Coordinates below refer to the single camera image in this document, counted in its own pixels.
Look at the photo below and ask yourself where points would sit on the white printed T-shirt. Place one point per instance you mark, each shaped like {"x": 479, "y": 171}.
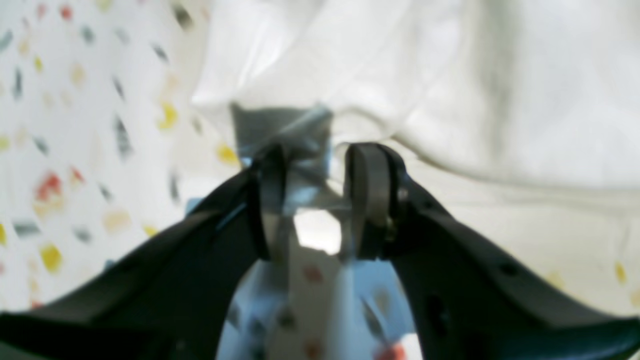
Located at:
{"x": 520, "y": 116}

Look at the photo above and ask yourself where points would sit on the terrazzo pattern tablecloth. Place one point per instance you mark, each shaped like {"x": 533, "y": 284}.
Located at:
{"x": 101, "y": 146}

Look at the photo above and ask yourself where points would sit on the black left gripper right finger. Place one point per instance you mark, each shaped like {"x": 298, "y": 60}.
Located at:
{"x": 469, "y": 299}

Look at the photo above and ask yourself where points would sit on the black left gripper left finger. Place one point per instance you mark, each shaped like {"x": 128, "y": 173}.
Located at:
{"x": 168, "y": 299}

